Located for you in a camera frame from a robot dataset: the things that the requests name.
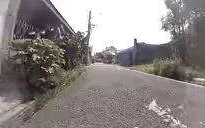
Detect grass strip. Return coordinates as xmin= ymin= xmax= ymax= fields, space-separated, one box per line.
xmin=19 ymin=64 xmax=88 ymax=122

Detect utility pole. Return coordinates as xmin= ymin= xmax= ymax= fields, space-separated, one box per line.
xmin=85 ymin=9 xmax=97 ymax=66

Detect building with overhanging roof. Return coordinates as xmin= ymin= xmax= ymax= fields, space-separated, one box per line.
xmin=0 ymin=0 xmax=76 ymax=81

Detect roadside trees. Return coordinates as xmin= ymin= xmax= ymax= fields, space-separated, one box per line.
xmin=160 ymin=0 xmax=205 ymax=68

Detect blue wall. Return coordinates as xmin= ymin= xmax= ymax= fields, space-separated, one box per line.
xmin=117 ymin=37 xmax=174 ymax=67

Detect grass and shrubs verge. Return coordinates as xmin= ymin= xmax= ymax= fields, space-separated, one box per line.
xmin=129 ymin=57 xmax=205 ymax=89

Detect concrete pillar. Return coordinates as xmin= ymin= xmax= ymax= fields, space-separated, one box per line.
xmin=0 ymin=0 xmax=22 ymax=81

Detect grey asphalt road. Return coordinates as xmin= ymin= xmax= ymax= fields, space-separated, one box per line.
xmin=23 ymin=63 xmax=205 ymax=128

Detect leafy bushes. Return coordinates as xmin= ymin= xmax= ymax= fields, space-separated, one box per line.
xmin=8 ymin=30 xmax=90 ymax=91

